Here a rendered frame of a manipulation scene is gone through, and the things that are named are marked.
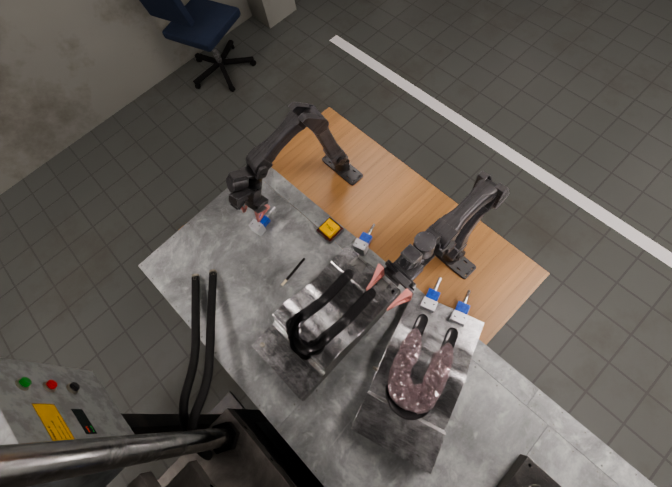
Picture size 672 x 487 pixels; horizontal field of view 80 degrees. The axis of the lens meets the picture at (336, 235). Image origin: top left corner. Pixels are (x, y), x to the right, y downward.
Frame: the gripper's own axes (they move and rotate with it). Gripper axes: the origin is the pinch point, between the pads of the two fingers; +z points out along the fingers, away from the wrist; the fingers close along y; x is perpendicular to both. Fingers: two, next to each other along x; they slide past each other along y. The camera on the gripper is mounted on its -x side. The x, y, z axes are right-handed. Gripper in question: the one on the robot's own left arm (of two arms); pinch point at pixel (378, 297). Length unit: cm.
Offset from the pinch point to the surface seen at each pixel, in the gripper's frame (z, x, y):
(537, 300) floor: -82, 121, 39
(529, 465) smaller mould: -1, 35, 60
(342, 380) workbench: 23.0, 39.7, 3.6
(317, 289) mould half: 7.9, 31.5, -24.2
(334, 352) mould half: 18.6, 26.5, -2.8
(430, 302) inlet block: -17.0, 32.0, 7.4
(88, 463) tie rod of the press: 62, -33, -8
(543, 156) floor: -163, 122, -15
